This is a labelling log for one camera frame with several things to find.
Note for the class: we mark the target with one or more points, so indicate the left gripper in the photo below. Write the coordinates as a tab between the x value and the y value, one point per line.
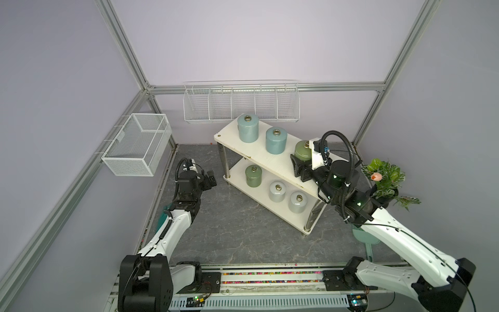
207	185

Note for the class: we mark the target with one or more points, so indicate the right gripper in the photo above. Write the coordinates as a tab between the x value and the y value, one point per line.
301	169

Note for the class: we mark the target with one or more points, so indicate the large green canister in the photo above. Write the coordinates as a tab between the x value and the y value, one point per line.
302	151

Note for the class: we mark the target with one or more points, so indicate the light blue canister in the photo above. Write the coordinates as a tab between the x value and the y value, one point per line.
276	140
248	127

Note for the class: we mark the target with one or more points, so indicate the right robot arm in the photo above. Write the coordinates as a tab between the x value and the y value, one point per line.
401	241

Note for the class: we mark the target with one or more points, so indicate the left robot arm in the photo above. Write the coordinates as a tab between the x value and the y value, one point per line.
160	249

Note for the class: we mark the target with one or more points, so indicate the white two-tier shelf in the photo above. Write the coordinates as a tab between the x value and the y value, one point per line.
274	168

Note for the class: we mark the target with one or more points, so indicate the grey canister right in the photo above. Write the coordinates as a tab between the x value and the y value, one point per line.
297	202

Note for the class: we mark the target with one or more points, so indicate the grey canister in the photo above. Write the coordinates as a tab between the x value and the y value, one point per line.
297	202
277	191

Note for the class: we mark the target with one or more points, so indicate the grey canister left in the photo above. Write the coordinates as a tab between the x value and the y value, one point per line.
277	191

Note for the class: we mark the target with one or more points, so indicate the small green canister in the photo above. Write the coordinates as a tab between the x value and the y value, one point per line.
253	176

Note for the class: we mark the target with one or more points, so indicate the green work glove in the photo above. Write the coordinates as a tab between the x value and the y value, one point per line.
163	217

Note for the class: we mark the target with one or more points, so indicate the white mesh basket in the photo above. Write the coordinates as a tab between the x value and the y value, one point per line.
138	147

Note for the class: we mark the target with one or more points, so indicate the artificial plant in black pot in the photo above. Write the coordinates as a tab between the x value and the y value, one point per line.
388	179

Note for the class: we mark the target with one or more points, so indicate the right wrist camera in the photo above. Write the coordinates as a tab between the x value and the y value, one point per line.
319	154

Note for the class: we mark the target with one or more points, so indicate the long white wire basket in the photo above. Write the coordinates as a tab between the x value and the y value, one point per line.
220	101

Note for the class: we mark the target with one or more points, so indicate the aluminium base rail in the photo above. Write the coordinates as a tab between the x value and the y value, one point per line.
274	288

